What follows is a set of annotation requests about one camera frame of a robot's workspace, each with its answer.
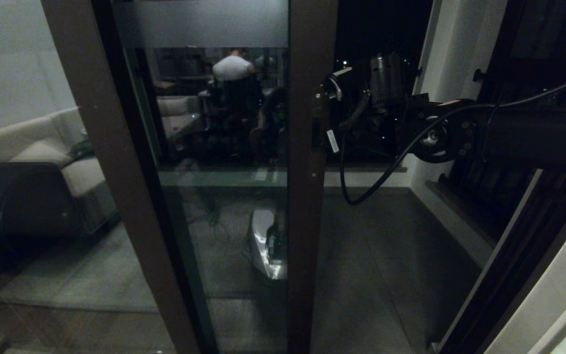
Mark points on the brown fixed door frame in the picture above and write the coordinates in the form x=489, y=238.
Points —
x=116, y=147

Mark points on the brown framed sliding glass door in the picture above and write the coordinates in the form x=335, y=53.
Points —
x=307, y=236

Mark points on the beige sofa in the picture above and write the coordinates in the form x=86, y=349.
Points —
x=42, y=129

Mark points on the dark green cloth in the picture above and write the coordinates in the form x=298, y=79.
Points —
x=81, y=148

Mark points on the brown balcony ledge cap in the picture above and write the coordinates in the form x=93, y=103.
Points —
x=361, y=168

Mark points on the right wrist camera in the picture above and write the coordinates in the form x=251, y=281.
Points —
x=336, y=91

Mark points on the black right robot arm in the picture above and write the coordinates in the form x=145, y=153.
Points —
x=533, y=137

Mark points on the beige sofa cushion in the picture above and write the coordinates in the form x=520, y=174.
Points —
x=42, y=153

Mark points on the brown window sill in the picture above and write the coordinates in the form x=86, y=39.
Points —
x=460, y=211

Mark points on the grey rug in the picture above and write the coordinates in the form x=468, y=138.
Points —
x=81, y=275

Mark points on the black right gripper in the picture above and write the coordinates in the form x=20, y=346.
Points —
x=381, y=128

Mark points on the dark brown door jamb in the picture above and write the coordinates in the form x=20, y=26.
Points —
x=509, y=295

